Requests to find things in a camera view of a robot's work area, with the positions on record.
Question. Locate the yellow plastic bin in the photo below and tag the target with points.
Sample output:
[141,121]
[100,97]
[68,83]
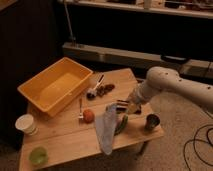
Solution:
[55,87]

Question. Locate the brown grape bunch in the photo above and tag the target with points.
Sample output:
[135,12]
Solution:
[103,90]

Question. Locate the blue sponge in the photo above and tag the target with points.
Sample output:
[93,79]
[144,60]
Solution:
[111,108]

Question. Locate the metal cup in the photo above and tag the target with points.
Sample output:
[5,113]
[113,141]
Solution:
[152,121]

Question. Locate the white paper cup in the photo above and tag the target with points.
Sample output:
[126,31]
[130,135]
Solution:
[26,124]

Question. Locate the green plastic cup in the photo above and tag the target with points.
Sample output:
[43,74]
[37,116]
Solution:
[38,156]

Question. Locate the grey metal shelf rail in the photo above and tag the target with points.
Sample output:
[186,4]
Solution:
[203,69]

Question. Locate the black handle on rail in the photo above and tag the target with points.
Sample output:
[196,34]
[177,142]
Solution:
[174,59]

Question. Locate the small metal fork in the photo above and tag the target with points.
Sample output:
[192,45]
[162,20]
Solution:
[80,109]

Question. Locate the orange ball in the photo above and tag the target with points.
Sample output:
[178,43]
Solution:
[88,116]

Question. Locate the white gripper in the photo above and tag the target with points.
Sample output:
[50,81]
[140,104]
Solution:
[134,101]

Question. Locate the striped eraser block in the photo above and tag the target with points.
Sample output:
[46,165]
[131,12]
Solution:
[121,104]

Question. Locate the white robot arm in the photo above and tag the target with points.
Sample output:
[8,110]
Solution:
[159,79]

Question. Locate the green pepper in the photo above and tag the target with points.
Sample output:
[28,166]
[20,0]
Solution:
[121,125]

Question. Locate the metal stand pole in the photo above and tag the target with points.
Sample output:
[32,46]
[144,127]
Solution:
[71,35]

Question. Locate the grey cloth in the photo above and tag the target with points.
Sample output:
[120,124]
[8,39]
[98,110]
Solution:
[105,125]

